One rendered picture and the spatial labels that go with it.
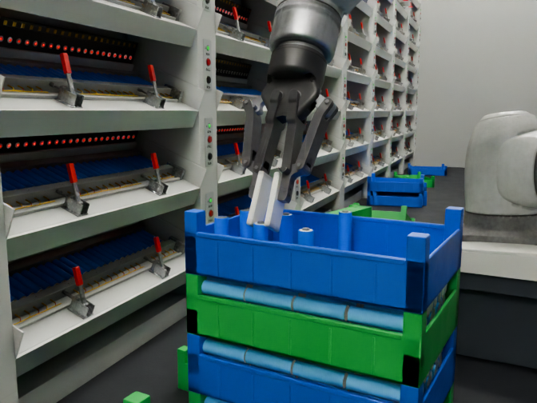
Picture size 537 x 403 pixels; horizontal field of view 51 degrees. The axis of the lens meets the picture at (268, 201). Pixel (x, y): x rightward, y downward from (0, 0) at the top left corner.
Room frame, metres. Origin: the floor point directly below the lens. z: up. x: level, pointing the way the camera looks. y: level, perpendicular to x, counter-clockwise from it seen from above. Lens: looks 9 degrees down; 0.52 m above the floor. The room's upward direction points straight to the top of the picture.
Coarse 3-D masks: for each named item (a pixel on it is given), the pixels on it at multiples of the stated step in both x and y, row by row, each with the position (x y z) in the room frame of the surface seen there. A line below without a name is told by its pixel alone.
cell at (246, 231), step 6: (240, 210) 0.75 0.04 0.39; (246, 210) 0.75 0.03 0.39; (240, 216) 0.75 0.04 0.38; (246, 216) 0.74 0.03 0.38; (240, 222) 0.75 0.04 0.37; (240, 228) 0.75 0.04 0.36; (246, 228) 0.74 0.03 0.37; (252, 228) 0.75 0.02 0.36; (240, 234) 0.75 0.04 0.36; (246, 234) 0.74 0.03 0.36; (252, 234) 0.75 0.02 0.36
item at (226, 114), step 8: (216, 80) 1.84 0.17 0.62; (224, 80) 1.89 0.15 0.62; (232, 80) 1.94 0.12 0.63; (240, 80) 2.00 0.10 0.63; (256, 80) 2.08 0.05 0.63; (256, 88) 2.08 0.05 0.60; (224, 104) 1.60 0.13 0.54; (224, 112) 1.51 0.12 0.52; (232, 112) 1.56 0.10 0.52; (240, 112) 1.61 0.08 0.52; (264, 112) 1.78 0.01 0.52; (224, 120) 1.53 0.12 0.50; (232, 120) 1.58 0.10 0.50; (240, 120) 1.63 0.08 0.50; (264, 120) 1.81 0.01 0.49
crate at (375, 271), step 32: (192, 224) 0.68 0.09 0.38; (320, 224) 0.81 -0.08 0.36; (352, 224) 0.78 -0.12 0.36; (384, 224) 0.76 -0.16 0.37; (416, 224) 0.74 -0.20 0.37; (448, 224) 0.70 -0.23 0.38; (192, 256) 0.68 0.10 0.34; (224, 256) 0.65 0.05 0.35; (256, 256) 0.63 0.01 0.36; (288, 256) 0.61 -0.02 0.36; (320, 256) 0.59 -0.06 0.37; (352, 256) 0.57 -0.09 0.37; (384, 256) 0.56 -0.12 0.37; (416, 256) 0.54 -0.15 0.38; (448, 256) 0.64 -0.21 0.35; (288, 288) 0.61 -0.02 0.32; (320, 288) 0.59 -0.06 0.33; (352, 288) 0.57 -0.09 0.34; (384, 288) 0.56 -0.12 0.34; (416, 288) 0.54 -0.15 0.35
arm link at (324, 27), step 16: (288, 0) 0.75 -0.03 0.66; (304, 0) 0.74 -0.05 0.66; (288, 16) 0.74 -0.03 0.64; (304, 16) 0.73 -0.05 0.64; (320, 16) 0.74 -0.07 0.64; (336, 16) 0.76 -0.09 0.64; (272, 32) 0.76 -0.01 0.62; (288, 32) 0.73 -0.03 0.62; (304, 32) 0.73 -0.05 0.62; (320, 32) 0.73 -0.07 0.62; (336, 32) 0.76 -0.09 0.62; (272, 48) 0.77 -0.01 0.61; (320, 48) 0.74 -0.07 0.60
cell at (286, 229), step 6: (282, 216) 0.72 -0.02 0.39; (288, 216) 0.72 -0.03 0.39; (282, 222) 0.72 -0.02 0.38; (288, 222) 0.72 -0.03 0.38; (282, 228) 0.72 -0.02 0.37; (288, 228) 0.72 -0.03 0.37; (282, 234) 0.72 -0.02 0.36; (288, 234) 0.72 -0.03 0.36; (282, 240) 0.72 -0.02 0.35; (288, 240) 0.72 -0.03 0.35
